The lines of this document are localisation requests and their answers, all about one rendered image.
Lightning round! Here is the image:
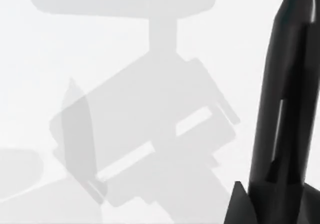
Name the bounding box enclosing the black glossy elongated object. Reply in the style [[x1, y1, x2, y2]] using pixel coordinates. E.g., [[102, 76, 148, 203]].
[[247, 0, 320, 224]]

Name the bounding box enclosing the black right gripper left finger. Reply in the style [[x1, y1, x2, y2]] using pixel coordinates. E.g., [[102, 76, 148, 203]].
[[223, 181, 252, 224]]

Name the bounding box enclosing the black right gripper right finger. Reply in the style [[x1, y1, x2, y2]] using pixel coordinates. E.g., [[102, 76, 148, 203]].
[[300, 183, 320, 224]]

